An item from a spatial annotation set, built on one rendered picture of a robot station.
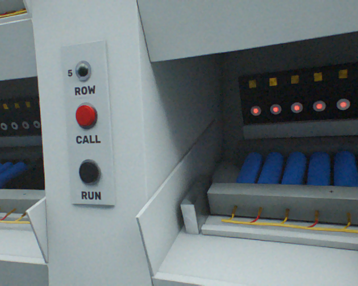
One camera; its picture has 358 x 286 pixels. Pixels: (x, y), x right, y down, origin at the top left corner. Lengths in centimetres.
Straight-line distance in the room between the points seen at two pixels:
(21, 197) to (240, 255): 23
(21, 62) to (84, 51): 8
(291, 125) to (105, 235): 22
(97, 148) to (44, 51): 9
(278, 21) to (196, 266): 17
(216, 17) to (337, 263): 18
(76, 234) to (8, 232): 11
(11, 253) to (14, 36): 19
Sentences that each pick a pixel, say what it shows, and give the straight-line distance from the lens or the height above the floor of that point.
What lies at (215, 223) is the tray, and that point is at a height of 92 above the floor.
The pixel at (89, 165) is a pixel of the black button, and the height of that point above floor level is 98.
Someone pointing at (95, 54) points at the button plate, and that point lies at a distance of 28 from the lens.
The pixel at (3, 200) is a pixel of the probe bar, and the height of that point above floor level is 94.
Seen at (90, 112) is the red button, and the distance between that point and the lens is 27.
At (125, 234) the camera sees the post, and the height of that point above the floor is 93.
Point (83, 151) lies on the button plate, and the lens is 28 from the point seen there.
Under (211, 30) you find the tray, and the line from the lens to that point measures 25.
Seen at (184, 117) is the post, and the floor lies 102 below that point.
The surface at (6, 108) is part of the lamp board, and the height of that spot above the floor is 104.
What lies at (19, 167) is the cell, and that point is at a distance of 52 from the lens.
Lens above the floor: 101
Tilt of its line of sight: 2 degrees down
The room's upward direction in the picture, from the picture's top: 3 degrees counter-clockwise
